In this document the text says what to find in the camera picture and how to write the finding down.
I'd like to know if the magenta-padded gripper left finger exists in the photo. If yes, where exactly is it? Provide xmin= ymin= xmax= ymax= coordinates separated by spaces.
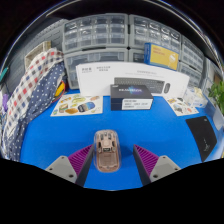
xmin=44 ymin=144 xmax=95 ymax=188

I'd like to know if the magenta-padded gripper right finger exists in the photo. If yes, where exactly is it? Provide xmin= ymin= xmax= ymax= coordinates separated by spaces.
xmin=133 ymin=144 xmax=182 ymax=187

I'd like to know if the transparent pink computer mouse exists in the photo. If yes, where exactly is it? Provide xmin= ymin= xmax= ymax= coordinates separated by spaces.
xmin=93 ymin=129 xmax=122 ymax=173

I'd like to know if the black mouse pad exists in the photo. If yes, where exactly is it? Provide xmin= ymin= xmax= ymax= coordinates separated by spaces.
xmin=185 ymin=115 xmax=218 ymax=163

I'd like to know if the cartoon sticker sheet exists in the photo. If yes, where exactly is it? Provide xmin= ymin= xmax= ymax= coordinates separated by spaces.
xmin=165 ymin=96 xmax=200 ymax=117

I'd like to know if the food sticker sheet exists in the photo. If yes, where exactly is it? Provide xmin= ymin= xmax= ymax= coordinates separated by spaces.
xmin=50 ymin=93 xmax=104 ymax=118

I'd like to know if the navy polka-dot cloth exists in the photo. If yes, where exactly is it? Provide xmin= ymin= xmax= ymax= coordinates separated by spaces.
xmin=1 ymin=63 xmax=66 ymax=163

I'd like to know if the small dark blue box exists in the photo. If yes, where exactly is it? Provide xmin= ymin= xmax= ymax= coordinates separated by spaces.
xmin=110 ymin=84 xmax=154 ymax=112

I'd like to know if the green leafy plant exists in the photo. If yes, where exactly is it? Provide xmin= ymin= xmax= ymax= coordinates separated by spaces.
xmin=208 ymin=79 xmax=224 ymax=114

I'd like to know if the red blue checkered cloth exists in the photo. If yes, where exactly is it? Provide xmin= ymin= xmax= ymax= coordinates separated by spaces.
xmin=1 ymin=48 xmax=64 ymax=141

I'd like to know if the white keyboard package box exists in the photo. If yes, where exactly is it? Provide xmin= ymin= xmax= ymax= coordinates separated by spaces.
xmin=75 ymin=61 xmax=190 ymax=98

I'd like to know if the yellow and blue box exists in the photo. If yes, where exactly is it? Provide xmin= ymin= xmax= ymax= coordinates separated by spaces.
xmin=143 ymin=42 xmax=180 ymax=71

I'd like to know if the grey large-drawer cabinet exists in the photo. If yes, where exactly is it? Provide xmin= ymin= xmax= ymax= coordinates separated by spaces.
xmin=128 ymin=48 xmax=148 ymax=64
xmin=63 ymin=48 xmax=129 ymax=90

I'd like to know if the beige woven basket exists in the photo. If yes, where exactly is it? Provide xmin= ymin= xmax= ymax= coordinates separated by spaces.
xmin=23 ymin=40 xmax=53 ymax=69

